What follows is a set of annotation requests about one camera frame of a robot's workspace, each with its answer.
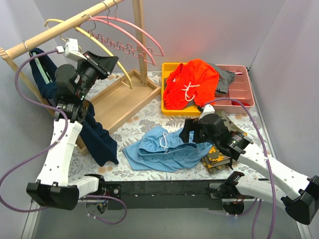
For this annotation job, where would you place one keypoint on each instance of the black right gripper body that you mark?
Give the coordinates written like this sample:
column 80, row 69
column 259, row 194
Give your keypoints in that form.
column 196, row 130

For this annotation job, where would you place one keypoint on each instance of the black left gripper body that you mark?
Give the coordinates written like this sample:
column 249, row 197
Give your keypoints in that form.
column 98, row 64

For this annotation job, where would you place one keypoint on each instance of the yellow hanger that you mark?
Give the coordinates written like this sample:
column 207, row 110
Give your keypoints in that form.
column 105, row 49

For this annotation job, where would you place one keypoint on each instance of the light blue shorts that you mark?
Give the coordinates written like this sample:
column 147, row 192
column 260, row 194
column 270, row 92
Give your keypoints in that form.
column 163, row 151

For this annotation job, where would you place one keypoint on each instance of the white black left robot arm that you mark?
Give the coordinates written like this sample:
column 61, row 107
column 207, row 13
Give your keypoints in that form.
column 52, row 187

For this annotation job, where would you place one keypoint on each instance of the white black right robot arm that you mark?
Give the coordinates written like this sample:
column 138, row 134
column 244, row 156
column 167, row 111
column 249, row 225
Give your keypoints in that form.
column 292, row 191

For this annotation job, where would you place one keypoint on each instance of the camouflage shorts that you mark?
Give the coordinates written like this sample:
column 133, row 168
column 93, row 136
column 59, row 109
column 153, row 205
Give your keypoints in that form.
column 215, row 160

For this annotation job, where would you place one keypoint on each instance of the orange shorts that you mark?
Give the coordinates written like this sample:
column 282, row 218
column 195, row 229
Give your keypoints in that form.
column 172, row 96

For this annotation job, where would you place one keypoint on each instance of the front pink hanger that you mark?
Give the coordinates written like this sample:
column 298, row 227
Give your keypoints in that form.
column 146, row 53

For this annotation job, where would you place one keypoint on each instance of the pink hanger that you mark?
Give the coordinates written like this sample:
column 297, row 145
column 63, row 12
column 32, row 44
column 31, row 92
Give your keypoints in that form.
column 138, row 20
column 146, row 53

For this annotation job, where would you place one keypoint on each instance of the rear pink hanger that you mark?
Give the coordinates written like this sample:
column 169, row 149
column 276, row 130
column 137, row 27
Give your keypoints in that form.
column 138, row 20

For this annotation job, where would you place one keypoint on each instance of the light green hanger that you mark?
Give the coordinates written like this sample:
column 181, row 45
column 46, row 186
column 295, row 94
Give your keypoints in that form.
column 42, row 69

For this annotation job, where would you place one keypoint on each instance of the grey shorts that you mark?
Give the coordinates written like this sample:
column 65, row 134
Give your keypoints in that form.
column 225, row 79

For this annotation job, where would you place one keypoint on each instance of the navy blue shorts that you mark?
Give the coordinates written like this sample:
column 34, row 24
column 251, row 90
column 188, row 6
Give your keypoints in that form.
column 67, row 89

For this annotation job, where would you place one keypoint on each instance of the wooden clothes rack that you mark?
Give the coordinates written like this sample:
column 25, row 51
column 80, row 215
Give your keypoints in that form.
column 117, row 102

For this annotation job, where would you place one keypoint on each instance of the floral table mat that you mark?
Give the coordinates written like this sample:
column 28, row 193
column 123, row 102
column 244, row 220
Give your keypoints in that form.
column 143, row 121

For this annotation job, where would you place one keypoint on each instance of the red item in tray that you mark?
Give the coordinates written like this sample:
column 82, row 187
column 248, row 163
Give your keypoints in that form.
column 240, row 103

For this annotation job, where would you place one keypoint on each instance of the pink divided tray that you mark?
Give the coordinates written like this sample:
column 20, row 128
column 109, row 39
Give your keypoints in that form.
column 239, row 90

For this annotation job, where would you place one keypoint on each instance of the yellow plastic tray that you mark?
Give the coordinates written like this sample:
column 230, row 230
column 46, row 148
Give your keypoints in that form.
column 166, row 69

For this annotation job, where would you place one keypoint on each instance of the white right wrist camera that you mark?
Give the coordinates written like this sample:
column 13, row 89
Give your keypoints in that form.
column 206, row 110

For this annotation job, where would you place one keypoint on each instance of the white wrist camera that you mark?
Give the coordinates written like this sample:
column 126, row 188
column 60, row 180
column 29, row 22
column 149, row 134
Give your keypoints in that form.
column 206, row 110
column 71, row 50

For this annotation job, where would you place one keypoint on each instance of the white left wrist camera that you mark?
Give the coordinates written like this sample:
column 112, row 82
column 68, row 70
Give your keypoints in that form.
column 71, row 50

